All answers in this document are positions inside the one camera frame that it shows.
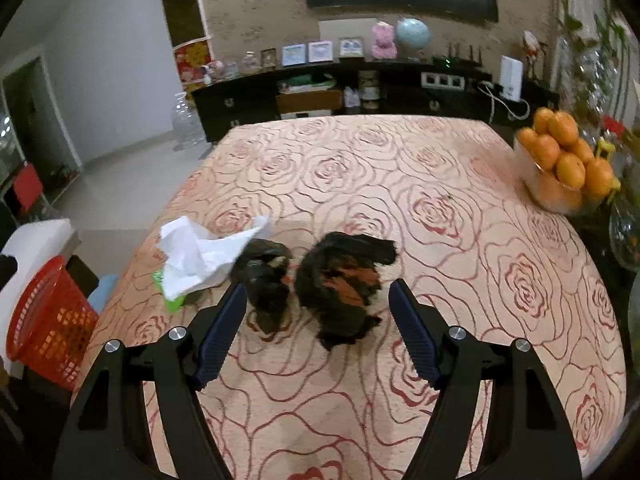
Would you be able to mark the brown cardboard box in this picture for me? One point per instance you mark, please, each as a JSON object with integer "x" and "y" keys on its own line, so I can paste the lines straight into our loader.
{"x": 307, "y": 104}

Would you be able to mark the white box device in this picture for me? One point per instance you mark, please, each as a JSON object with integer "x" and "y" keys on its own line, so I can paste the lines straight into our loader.
{"x": 511, "y": 77}

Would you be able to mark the rose printed tablecloth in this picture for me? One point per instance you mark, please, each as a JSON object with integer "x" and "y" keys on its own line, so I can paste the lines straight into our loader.
{"x": 400, "y": 185}

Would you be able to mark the white chair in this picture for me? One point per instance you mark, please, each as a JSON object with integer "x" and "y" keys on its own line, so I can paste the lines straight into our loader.
{"x": 35, "y": 240}

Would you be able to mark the black router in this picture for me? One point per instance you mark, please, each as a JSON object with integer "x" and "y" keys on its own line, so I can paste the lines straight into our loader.
{"x": 457, "y": 61}

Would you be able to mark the green plant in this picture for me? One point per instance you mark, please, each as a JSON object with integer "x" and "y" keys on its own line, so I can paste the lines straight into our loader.
{"x": 605, "y": 30}

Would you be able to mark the dark glossy crumpled bag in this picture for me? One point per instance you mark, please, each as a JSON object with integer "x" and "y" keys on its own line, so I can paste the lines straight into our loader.
{"x": 265, "y": 285}

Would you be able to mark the red floral poster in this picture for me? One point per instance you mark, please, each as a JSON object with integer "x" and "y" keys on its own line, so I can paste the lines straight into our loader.
{"x": 192, "y": 62}

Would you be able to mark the pile of oranges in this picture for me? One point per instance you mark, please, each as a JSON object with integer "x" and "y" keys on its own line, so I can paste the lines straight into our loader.
{"x": 562, "y": 132}

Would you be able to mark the glass jar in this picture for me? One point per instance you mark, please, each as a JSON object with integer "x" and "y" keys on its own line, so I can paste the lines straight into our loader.
{"x": 250, "y": 61}
{"x": 233, "y": 68}

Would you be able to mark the red chair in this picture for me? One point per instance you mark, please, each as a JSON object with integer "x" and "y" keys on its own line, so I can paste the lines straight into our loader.
{"x": 27, "y": 185}

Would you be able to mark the white crumpled paper sheet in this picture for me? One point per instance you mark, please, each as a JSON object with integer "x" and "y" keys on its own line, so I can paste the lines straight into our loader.
{"x": 190, "y": 255}

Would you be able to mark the white photo frame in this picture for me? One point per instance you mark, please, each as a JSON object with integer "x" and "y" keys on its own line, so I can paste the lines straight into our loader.
{"x": 351, "y": 47}

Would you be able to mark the pink plush toy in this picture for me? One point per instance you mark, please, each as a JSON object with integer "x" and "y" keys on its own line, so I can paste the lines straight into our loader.
{"x": 384, "y": 40}

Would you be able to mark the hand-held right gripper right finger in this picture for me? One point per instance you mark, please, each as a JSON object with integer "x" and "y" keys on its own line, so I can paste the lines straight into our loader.
{"x": 412, "y": 332}

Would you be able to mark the clear glass vase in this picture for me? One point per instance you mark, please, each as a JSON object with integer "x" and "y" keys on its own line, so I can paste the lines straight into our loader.
{"x": 625, "y": 232}

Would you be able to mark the dark photo frame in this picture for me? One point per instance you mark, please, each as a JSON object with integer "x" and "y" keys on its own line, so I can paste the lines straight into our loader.
{"x": 268, "y": 58}

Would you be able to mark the white socket panel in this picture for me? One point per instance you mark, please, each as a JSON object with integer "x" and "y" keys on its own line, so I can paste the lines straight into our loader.
{"x": 442, "y": 80}

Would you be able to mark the red plastic basket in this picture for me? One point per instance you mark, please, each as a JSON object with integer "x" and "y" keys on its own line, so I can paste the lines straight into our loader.
{"x": 40, "y": 320}

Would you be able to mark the beige board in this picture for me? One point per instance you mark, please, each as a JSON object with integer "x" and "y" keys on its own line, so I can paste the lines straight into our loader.
{"x": 345, "y": 29}

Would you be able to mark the black plastic bag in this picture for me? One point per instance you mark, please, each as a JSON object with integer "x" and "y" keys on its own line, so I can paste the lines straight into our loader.
{"x": 330, "y": 320}

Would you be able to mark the white pink toy figure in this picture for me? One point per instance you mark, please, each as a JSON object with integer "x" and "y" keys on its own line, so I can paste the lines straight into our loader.
{"x": 212, "y": 71}

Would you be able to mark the light blue photo frame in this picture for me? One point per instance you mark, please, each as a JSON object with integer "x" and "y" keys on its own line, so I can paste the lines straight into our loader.
{"x": 320, "y": 51}
{"x": 293, "y": 55}

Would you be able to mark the light blue stool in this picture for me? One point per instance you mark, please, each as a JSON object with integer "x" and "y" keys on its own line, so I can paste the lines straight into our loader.
{"x": 102, "y": 290}

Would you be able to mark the clear large water bottle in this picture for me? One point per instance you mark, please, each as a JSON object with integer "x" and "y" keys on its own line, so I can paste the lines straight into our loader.
{"x": 187, "y": 122}

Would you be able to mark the white red figurine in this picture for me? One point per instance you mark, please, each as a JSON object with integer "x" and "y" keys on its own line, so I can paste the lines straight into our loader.
{"x": 534, "y": 47}

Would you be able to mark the white jar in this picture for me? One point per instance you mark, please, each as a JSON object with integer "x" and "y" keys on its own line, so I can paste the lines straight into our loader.
{"x": 370, "y": 91}

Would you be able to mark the black sideboard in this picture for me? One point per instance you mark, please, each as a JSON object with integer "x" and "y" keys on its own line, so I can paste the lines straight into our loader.
{"x": 240, "y": 105}

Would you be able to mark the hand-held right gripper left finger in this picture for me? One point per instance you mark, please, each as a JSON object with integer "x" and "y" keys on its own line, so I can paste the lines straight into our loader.
{"x": 222, "y": 332}

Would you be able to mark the green folded cloth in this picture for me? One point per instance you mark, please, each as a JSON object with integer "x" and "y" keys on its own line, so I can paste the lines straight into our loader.
{"x": 307, "y": 82}

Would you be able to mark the green plastic piece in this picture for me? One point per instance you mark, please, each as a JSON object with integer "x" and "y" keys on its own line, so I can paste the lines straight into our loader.
{"x": 172, "y": 302}

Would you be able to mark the light blue globe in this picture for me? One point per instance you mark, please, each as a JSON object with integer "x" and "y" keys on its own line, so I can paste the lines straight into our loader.
{"x": 413, "y": 35}

